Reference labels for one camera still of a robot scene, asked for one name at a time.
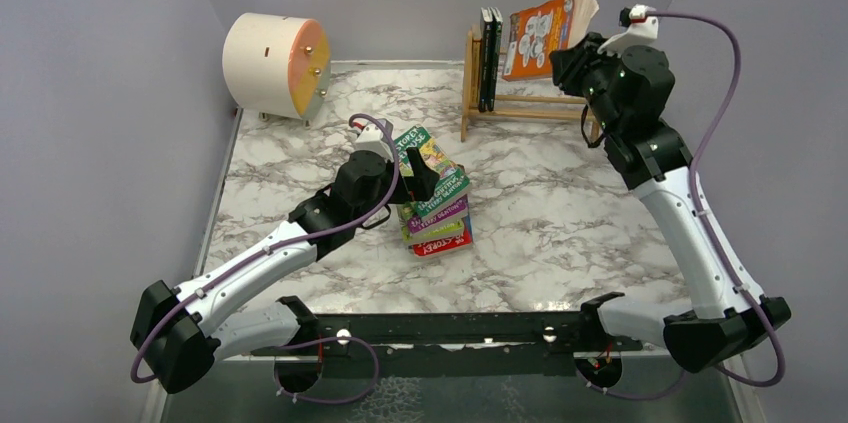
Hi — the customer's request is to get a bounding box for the lime green treehouse book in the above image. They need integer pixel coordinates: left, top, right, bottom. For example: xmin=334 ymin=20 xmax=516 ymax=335
xmin=400 ymin=219 xmax=465 ymax=246

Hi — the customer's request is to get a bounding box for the orange treehouse book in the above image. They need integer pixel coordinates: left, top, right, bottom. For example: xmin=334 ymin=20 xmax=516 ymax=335
xmin=502 ymin=0 xmax=599 ymax=81

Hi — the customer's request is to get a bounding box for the purple treehouse book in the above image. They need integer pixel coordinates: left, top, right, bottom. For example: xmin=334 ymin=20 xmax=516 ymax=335
xmin=396 ymin=196 xmax=469 ymax=235

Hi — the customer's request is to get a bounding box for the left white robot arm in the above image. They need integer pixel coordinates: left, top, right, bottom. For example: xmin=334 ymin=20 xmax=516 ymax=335
xmin=130 ymin=148 xmax=440 ymax=394

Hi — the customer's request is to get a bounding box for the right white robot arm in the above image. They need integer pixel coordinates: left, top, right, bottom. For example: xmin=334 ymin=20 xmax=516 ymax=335
xmin=549 ymin=33 xmax=791 ymax=373

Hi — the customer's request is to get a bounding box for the red treehouse book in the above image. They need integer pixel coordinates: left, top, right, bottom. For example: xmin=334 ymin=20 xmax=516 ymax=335
xmin=408 ymin=216 xmax=473 ymax=259

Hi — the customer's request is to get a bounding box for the wooden book rack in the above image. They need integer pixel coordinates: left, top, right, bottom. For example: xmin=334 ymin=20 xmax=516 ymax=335
xmin=459 ymin=24 xmax=601 ymax=142

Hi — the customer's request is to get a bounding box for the cream round drawer cabinet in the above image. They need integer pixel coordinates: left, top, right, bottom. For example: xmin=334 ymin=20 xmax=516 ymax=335
xmin=222 ymin=13 xmax=331 ymax=121

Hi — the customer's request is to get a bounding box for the black book right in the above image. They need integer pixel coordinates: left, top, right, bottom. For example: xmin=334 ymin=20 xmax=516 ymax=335
xmin=484 ymin=7 xmax=503 ymax=112

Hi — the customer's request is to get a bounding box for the black book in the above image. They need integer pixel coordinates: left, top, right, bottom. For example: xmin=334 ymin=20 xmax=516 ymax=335
xmin=478 ymin=7 xmax=497 ymax=113
xmin=484 ymin=7 xmax=503 ymax=112

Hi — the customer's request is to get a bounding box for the black book left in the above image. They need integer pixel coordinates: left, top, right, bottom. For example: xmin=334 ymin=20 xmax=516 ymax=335
xmin=478 ymin=7 xmax=497 ymax=113

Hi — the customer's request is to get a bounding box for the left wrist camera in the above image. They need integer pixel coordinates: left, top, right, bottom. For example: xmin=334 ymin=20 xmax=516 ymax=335
xmin=354 ymin=123 xmax=393 ymax=161

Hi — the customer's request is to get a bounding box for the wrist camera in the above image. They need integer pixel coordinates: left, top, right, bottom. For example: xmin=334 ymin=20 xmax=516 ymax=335
xmin=354 ymin=123 xmax=393 ymax=161
xmin=597 ymin=4 xmax=659 ymax=55

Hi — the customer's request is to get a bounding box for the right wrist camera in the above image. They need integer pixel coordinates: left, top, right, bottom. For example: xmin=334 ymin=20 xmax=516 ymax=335
xmin=597 ymin=4 xmax=659 ymax=55

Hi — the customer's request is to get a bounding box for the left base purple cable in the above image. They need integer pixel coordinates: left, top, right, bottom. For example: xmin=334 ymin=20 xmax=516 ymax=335
xmin=272 ymin=335 xmax=381 ymax=406

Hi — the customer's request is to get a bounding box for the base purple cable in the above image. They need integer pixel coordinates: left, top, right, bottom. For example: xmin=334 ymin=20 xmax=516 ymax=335
xmin=574 ymin=353 xmax=690 ymax=403
xmin=272 ymin=335 xmax=381 ymax=406

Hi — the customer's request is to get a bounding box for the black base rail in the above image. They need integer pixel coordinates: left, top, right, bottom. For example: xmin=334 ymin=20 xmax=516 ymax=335
xmin=254 ymin=311 xmax=643 ymax=379

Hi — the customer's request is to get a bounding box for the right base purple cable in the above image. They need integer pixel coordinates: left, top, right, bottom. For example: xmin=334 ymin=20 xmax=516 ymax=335
xmin=574 ymin=353 xmax=690 ymax=403

